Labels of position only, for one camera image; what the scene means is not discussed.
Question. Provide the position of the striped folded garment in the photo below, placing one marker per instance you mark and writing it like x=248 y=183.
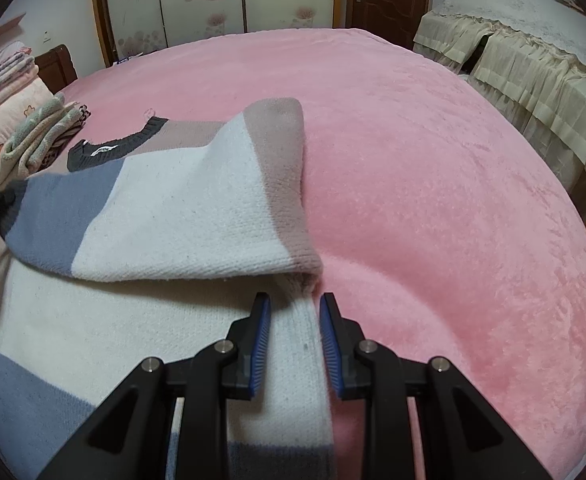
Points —
x=65 y=137

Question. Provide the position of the colour block knit sweater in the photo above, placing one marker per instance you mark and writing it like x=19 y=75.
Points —
x=152 y=246

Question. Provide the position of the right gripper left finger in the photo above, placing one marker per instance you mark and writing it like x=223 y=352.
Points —
x=171 y=416

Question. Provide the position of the pink plush bed blanket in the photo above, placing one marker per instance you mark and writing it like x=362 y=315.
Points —
x=439 y=229

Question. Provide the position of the cream ruffled covered furniture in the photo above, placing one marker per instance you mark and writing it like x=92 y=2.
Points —
x=528 y=58

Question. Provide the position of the pink cartoon folded quilt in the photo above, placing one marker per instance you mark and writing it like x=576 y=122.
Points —
x=14 y=110

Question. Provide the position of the pink wall shelf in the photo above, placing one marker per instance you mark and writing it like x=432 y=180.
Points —
x=11 y=24

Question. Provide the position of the dark wooden headboard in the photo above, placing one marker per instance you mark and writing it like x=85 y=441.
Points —
x=55 y=68

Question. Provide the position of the striped folded thin quilt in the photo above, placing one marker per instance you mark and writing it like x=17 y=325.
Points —
x=17 y=69

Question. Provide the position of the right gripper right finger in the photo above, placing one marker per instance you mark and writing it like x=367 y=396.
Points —
x=417 y=413

